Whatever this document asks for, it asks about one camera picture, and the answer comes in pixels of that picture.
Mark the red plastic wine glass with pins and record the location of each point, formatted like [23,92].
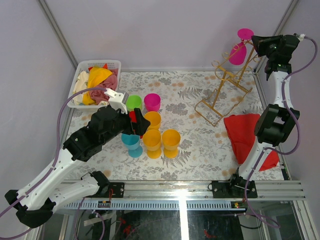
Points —
[136,123]

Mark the magenta plastic wine glass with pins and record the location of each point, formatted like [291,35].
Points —
[152,102]

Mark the gold wire glass rack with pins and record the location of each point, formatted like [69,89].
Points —
[231,89]

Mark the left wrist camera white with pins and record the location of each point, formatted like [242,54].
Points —
[117,100]

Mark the aluminium front rail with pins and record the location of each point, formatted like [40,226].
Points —
[265,190]

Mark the green plastic wine glass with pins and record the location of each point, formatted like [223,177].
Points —
[134,101]

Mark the slotted grey cable duct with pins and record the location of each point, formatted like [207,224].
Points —
[121,204]

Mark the teal plastic wine glass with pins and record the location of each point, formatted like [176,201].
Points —
[132,143]

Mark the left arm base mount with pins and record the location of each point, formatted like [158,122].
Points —
[110,188]

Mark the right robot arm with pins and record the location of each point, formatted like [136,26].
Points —
[278,119]

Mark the white plastic basket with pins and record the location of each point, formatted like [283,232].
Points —
[86,66]

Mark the yellow cloth in basket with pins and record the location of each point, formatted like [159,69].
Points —
[96,76]

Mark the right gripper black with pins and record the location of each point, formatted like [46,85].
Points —
[260,43]

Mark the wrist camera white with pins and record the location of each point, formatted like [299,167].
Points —
[117,100]
[300,36]

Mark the yellow wine glass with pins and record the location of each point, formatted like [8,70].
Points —
[152,140]
[155,120]
[171,139]

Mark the pink cloth in basket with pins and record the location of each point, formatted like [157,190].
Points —
[111,82]

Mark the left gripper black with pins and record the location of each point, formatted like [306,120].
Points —
[140,127]

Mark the red folded cloth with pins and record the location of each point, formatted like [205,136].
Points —
[240,131]

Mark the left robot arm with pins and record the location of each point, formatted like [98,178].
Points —
[41,198]

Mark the cream floral cloth in basket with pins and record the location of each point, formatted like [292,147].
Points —
[80,84]

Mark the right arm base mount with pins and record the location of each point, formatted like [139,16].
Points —
[225,188]

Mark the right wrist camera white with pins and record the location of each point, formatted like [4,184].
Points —
[300,36]

